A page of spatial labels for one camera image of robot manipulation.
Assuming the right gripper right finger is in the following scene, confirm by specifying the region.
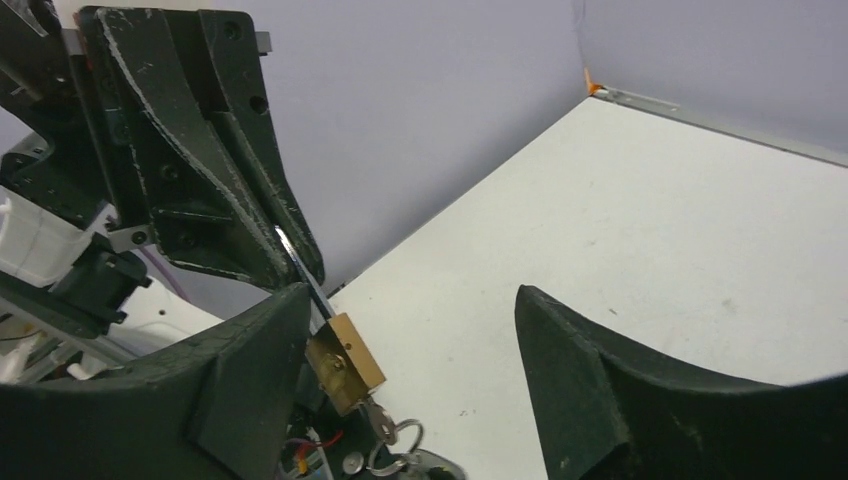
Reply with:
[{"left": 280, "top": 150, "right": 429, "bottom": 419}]
[{"left": 514, "top": 285, "right": 847, "bottom": 479}]

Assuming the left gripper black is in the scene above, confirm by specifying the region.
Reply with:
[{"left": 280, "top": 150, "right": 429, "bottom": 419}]
[{"left": 62, "top": 6, "right": 327, "bottom": 293}]

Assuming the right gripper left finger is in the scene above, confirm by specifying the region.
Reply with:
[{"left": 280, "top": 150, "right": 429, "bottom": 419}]
[{"left": 1, "top": 284, "right": 311, "bottom": 479}]

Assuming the brass padlock keys grey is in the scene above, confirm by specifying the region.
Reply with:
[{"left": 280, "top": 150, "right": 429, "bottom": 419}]
[{"left": 360, "top": 397, "right": 468, "bottom": 480}]

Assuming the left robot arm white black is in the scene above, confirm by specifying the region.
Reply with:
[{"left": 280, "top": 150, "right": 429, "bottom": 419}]
[{"left": 1, "top": 1, "right": 333, "bottom": 369}]

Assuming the aluminium rail frame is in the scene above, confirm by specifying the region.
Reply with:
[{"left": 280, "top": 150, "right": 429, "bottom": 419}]
[{"left": 590, "top": 86, "right": 847, "bottom": 168}]

